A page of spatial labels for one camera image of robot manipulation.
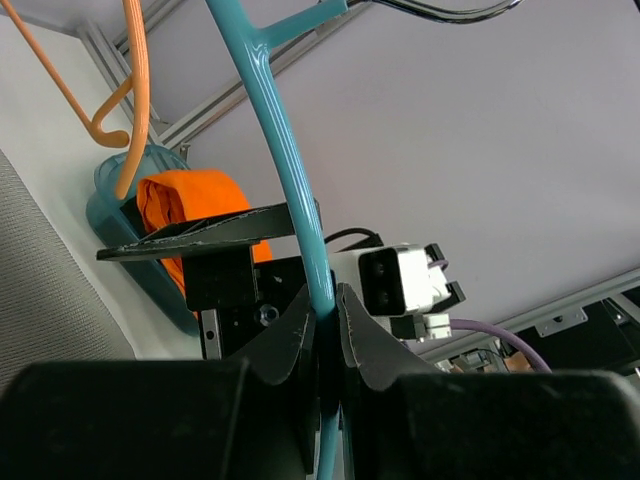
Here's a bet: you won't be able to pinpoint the aluminium hanging rail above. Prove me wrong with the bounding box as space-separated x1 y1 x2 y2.
344 0 523 25

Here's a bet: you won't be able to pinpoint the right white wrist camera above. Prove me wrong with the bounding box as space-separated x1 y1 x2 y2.
329 244 466 342

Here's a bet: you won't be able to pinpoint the orange garment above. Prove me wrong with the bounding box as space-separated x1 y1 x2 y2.
135 168 274 296

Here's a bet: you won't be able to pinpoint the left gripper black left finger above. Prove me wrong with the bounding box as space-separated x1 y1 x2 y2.
239 287 318 475

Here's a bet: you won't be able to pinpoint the grey trousers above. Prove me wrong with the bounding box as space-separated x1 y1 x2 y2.
1 156 135 391

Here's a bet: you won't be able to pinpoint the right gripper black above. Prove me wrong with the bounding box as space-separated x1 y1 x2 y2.
96 203 336 359

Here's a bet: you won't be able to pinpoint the orange plastic hanger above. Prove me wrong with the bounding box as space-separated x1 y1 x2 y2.
1 0 151 200

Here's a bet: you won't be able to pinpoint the teal plastic hanger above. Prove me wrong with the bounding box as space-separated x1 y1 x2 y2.
207 1 347 479

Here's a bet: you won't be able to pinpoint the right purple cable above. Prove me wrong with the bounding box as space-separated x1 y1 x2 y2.
429 259 554 374

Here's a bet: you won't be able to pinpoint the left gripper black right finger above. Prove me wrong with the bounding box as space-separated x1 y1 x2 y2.
336 283 436 479

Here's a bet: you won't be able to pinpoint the teal plastic basket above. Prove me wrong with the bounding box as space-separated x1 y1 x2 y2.
85 145 199 337

